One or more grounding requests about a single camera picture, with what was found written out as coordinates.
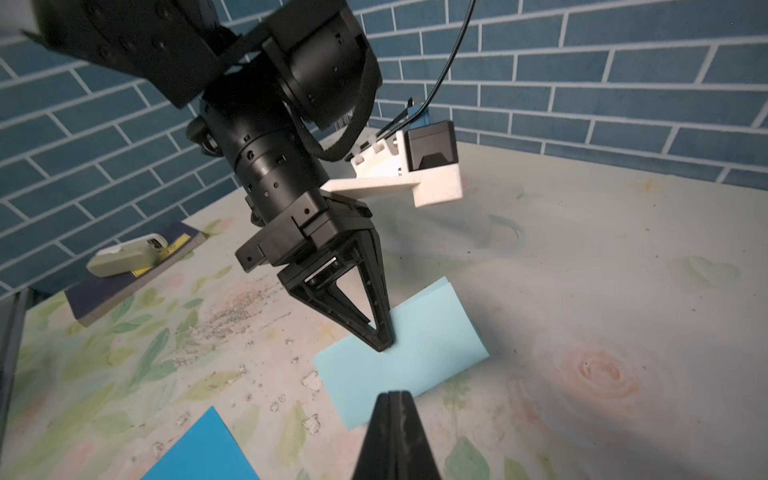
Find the white stapler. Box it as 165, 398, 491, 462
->
86, 233, 168, 278

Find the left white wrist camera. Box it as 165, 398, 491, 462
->
322, 120, 463, 208

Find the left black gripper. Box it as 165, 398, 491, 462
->
235, 189, 395, 352

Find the blue paper sheet left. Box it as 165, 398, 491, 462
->
143, 407, 259, 480

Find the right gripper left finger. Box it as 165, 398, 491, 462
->
352, 393, 394, 480

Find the dark blue notebook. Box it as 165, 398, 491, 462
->
65, 221, 206, 327

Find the light blue square paper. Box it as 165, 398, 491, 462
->
313, 277, 489, 430

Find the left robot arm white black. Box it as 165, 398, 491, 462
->
3, 1, 395, 352

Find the left camera black cable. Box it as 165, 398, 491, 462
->
357, 0, 479, 157

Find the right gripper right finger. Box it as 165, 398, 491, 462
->
392, 391, 441, 480

